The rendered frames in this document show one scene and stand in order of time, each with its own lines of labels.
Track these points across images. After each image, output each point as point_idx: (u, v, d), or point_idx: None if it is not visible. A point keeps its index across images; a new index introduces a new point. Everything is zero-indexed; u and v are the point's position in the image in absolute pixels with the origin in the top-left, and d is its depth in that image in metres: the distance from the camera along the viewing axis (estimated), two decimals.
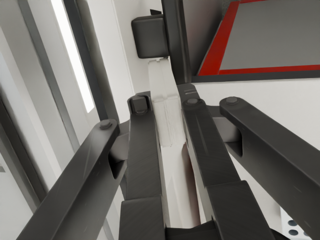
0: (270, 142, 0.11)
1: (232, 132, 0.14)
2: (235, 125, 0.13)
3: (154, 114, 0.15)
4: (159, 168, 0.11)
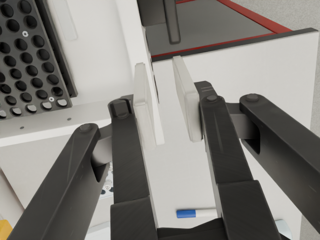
0: (287, 140, 0.11)
1: (252, 129, 0.14)
2: (254, 122, 0.13)
3: (136, 118, 0.15)
4: (145, 170, 0.11)
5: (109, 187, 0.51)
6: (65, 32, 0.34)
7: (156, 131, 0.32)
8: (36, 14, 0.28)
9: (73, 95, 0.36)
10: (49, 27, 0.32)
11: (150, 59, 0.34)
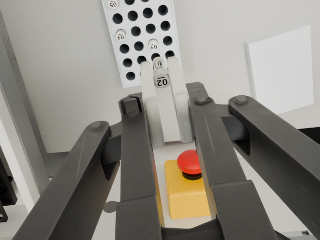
0: (278, 141, 0.11)
1: (241, 131, 0.14)
2: (244, 123, 0.13)
3: (145, 115, 0.15)
4: (153, 168, 0.11)
5: (161, 76, 0.21)
6: None
7: None
8: None
9: None
10: None
11: None
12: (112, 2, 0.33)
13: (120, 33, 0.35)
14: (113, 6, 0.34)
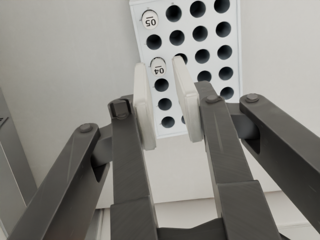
0: (287, 140, 0.11)
1: (252, 129, 0.14)
2: (254, 122, 0.13)
3: (136, 118, 0.15)
4: (145, 170, 0.11)
5: None
6: None
7: None
8: None
9: None
10: None
11: None
12: (150, 18, 0.21)
13: (159, 65, 0.23)
14: (150, 25, 0.21)
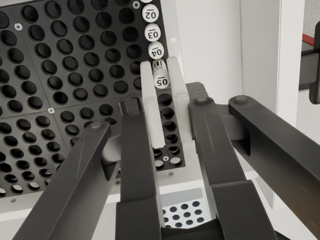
0: (278, 141, 0.11)
1: (241, 131, 0.14)
2: (244, 123, 0.13)
3: (145, 115, 0.15)
4: (153, 168, 0.11)
5: (151, 8, 0.21)
6: None
7: None
8: None
9: None
10: None
11: None
12: (161, 78, 0.21)
13: (155, 46, 0.22)
14: (162, 85, 0.21)
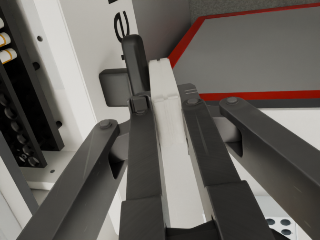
0: (270, 142, 0.11)
1: (232, 132, 0.14)
2: (235, 125, 0.13)
3: (154, 114, 0.15)
4: (159, 168, 0.11)
5: None
6: (53, 81, 0.30)
7: None
8: None
9: (56, 149, 0.32)
10: (27, 80, 0.28)
11: None
12: None
13: None
14: None
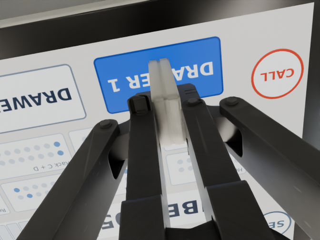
0: (270, 142, 0.11)
1: (232, 132, 0.14)
2: (235, 125, 0.13)
3: (154, 114, 0.15)
4: (159, 168, 0.11)
5: None
6: None
7: None
8: None
9: None
10: None
11: None
12: None
13: None
14: None
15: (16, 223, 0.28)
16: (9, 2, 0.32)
